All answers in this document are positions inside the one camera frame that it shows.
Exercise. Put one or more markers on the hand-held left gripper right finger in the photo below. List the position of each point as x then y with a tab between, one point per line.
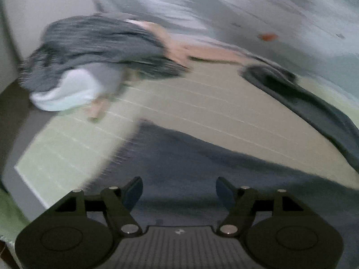
224	194

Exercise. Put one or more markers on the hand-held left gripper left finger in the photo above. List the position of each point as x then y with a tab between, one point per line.
134	192

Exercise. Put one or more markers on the blue denim jeans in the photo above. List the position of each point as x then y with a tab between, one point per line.
196	162

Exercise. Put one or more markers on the green grid bed sheet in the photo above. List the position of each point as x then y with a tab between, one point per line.
196	103

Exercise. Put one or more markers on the grey-blue garment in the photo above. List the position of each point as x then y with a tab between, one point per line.
108	75

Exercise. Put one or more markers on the white garment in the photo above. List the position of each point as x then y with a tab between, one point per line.
67	92

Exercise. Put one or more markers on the light green cloth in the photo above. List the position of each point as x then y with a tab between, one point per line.
9	215

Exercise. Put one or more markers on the beige garment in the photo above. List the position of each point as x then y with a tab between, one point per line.
182	50

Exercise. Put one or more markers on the blue checked shirt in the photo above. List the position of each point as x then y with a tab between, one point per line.
92	42

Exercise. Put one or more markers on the light blue carrot-print blanket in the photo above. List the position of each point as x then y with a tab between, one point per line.
238	8

